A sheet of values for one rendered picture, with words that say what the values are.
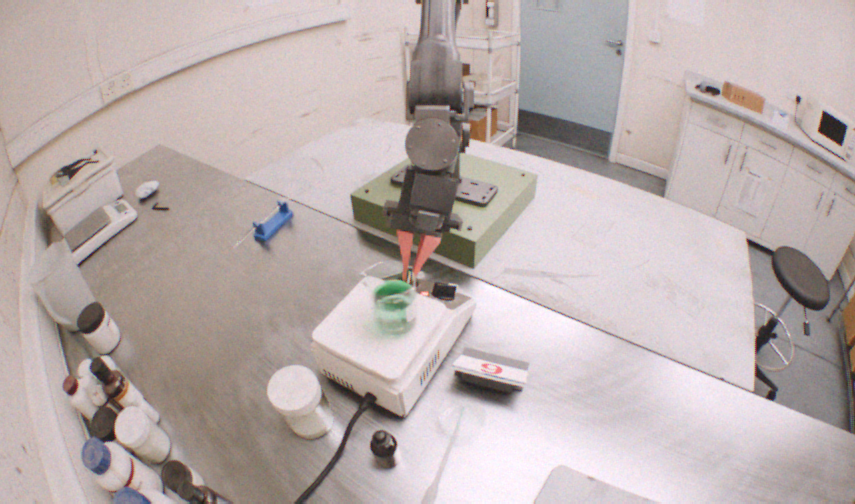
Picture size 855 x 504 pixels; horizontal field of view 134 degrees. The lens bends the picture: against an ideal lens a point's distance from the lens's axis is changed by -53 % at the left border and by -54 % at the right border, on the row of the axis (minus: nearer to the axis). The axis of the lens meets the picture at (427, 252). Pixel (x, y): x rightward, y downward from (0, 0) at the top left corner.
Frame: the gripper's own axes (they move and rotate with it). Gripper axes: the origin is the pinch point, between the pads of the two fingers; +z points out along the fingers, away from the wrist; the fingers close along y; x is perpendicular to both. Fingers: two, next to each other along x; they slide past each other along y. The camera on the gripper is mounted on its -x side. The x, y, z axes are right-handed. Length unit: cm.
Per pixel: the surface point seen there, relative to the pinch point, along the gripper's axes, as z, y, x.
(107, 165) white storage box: -1, -98, 43
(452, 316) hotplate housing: 1.8, 5.7, -7.7
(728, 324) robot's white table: -4, 53, -9
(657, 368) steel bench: 3.3, 35.6, -12.8
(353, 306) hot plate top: 2.7, -6.3, -8.0
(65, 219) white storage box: 16, -108, 31
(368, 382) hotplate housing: 8.3, -3.0, -15.1
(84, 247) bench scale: 18, -84, 20
